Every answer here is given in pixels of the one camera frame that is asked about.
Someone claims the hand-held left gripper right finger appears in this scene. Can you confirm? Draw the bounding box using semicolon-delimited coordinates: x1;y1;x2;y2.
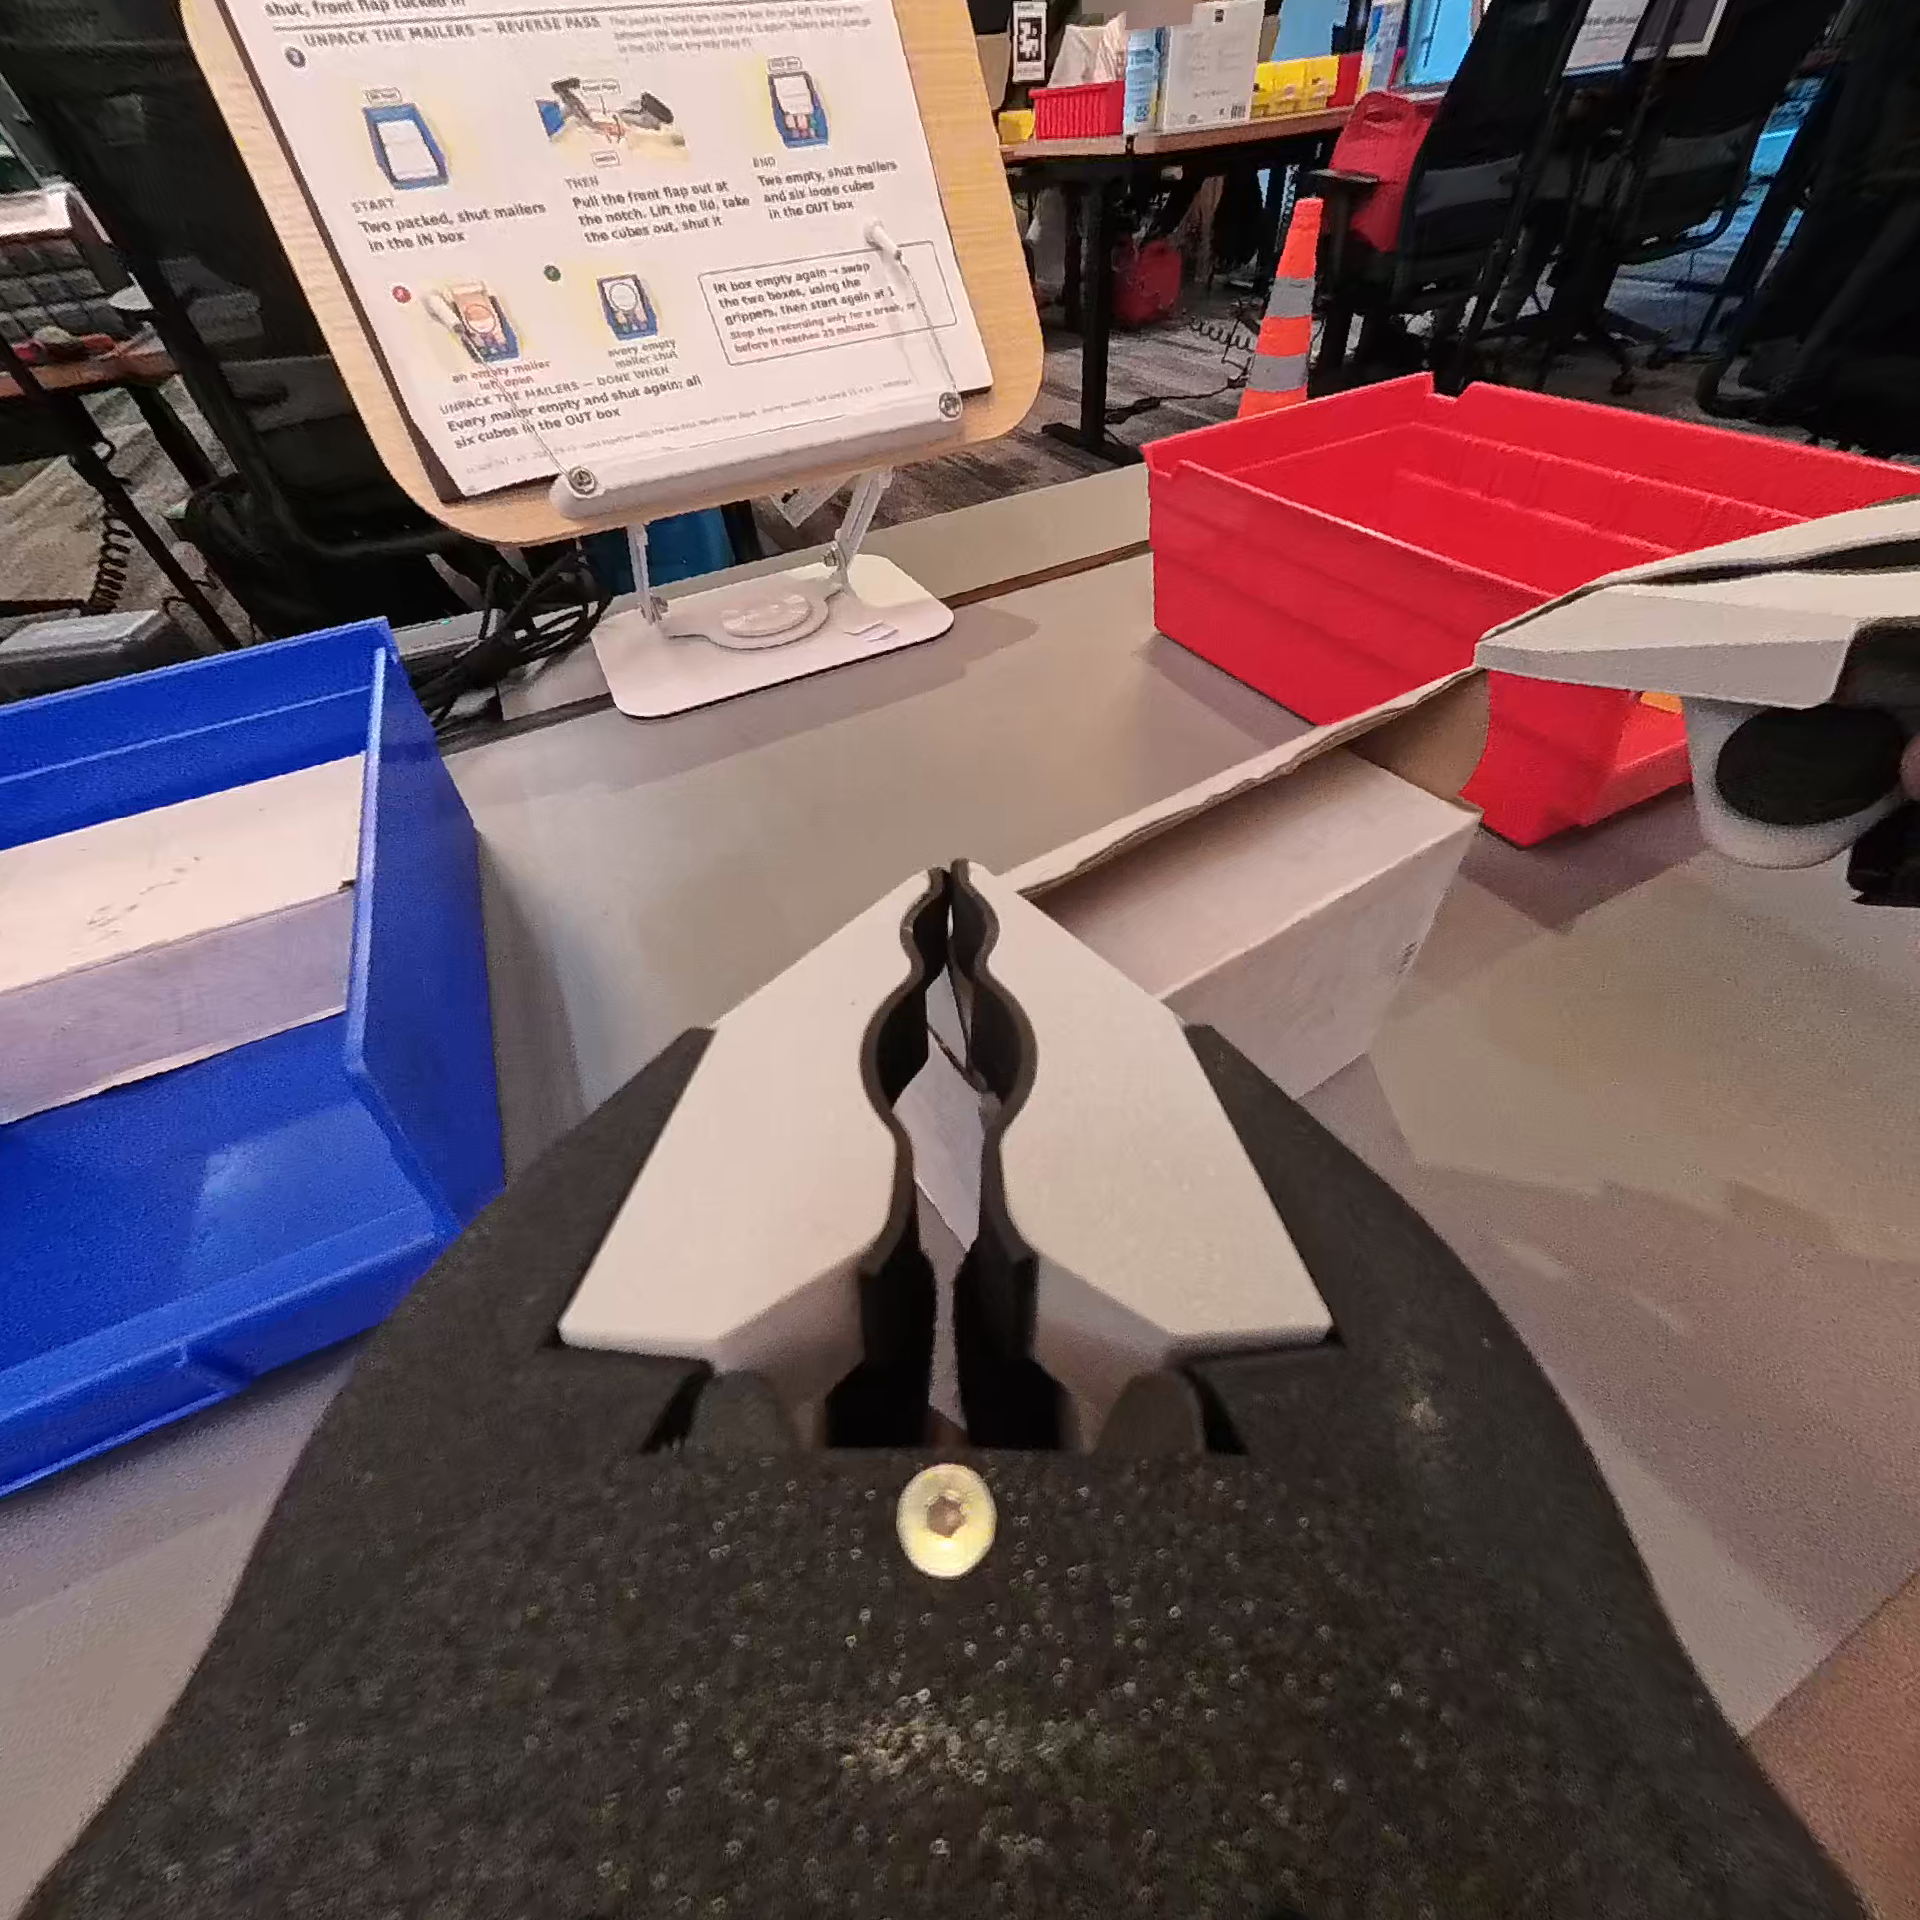
949;860;1334;1443

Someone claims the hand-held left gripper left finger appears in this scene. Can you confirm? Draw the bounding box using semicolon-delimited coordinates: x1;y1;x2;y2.
559;878;961;1443

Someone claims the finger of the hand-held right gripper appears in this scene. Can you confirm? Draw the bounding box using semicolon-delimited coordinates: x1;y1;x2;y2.
1644;499;1920;583
1476;577;1920;710

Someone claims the white cardboard mailer box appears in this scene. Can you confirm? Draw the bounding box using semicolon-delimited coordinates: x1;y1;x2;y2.
0;749;369;1127
898;568;1651;1248

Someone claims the red plastic bin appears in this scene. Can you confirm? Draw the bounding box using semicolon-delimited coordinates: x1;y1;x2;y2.
1144;373;1920;849

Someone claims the blue plastic bin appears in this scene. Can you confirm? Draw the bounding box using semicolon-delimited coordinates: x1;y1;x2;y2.
0;618;503;1500

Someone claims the black office chair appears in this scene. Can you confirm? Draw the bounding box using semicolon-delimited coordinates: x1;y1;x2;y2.
1320;0;1634;391

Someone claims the orange traffic cone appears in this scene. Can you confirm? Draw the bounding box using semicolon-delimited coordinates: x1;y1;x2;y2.
1235;195;1327;424

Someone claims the red jacket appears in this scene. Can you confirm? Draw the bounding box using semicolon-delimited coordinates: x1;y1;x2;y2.
1327;87;1443;258

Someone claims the teal blue object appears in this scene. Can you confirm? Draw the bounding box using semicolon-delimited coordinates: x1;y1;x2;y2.
585;512;740;577

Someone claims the white carton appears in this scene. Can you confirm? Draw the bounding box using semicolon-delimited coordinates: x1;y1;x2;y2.
1153;22;1256;132

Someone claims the wooden background table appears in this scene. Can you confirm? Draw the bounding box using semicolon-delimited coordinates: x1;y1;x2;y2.
999;102;1350;451

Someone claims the round table with instruction sheet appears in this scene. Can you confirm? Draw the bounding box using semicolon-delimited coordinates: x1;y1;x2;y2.
181;0;1048;551

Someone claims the printed instruction sheet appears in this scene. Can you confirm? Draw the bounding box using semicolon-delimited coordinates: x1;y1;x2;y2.
214;0;996;499

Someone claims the black keyboard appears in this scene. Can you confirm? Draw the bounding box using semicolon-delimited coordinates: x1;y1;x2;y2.
0;222;114;352

